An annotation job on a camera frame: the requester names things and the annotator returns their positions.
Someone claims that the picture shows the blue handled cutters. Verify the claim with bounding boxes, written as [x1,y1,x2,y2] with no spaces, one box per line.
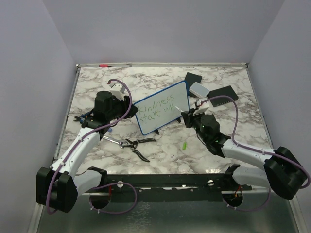
[74,111,93,124]

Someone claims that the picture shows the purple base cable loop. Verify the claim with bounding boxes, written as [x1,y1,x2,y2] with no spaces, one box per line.
[89,181,138,215]

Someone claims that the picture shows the black network switch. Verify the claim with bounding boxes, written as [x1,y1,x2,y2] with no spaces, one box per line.
[207,85,239,107]

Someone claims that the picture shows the black flat box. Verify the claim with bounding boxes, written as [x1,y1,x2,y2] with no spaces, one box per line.
[184,72,202,88]

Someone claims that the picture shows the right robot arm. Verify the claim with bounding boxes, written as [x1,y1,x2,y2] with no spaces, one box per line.
[181,109,311,200]

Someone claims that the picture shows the red pen at back rail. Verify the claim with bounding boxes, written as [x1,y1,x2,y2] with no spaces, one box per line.
[99,64,114,67]

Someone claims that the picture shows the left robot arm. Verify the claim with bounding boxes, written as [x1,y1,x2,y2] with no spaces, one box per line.
[36,91,138,215]

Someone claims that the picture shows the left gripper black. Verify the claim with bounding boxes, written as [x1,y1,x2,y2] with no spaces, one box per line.
[107,94,138,121]

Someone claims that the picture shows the blue framed whiteboard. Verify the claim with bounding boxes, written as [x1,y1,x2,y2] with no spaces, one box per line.
[134,81,190,135]

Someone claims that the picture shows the white small router box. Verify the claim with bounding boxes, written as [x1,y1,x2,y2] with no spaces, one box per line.
[189,82,210,99]

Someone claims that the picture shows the black handled pliers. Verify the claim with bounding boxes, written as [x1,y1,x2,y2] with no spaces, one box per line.
[122,137,157,163]

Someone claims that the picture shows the green marker cap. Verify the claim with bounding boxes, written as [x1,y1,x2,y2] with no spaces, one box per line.
[182,142,187,150]

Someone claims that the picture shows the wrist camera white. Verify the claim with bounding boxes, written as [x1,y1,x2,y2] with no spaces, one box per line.
[194,98,210,115]
[108,82,125,101]

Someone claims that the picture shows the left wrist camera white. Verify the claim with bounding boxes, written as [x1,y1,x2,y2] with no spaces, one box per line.
[108,82,125,101]

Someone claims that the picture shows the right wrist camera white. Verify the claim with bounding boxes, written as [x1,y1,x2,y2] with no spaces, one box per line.
[194,98,210,115]

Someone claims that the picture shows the aluminium table frame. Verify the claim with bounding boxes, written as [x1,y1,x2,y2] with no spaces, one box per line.
[26,62,304,233]

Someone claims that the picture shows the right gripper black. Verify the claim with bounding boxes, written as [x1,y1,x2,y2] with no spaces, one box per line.
[182,107,208,143]

